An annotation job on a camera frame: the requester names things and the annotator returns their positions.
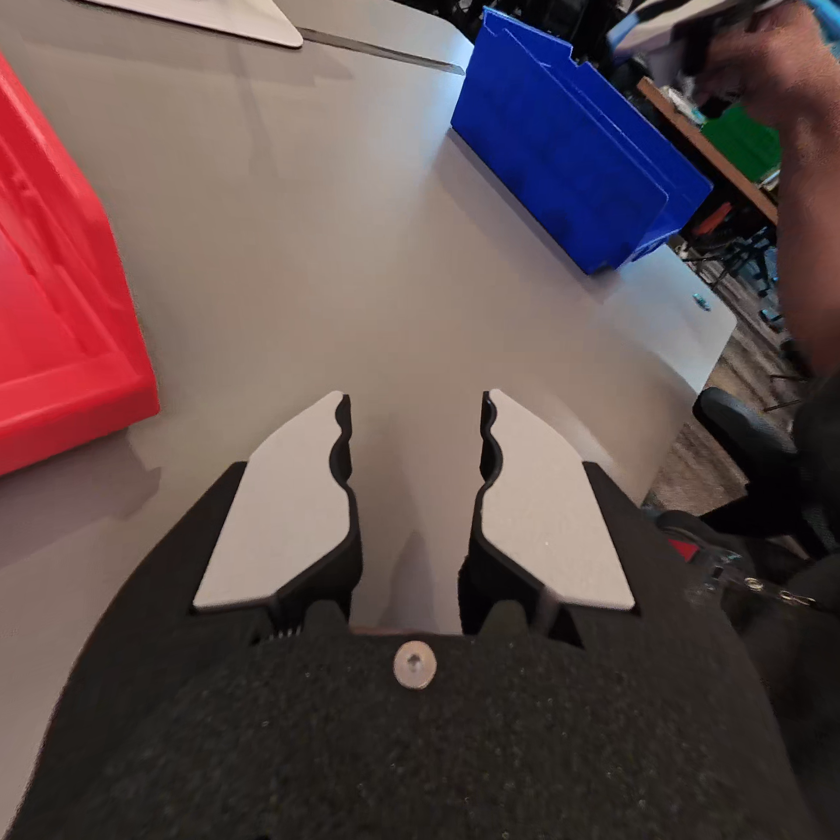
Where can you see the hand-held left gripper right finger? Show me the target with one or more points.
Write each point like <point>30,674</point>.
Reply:
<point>558,523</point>

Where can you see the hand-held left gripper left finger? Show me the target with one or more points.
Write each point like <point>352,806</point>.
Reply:
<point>278,519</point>

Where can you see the blue plastic bin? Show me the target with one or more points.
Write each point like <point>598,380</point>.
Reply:
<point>565,145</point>

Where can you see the red plastic bin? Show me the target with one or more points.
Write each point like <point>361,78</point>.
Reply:
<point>53,315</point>

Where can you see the person's right hand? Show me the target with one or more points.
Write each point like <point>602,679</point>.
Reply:
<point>781,66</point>

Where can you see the wooden table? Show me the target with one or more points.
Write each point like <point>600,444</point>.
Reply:
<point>696,145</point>

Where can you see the green box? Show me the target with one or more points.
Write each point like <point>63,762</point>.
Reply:
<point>744,141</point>

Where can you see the person's black chair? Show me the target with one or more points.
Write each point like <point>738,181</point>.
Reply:
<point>755,453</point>

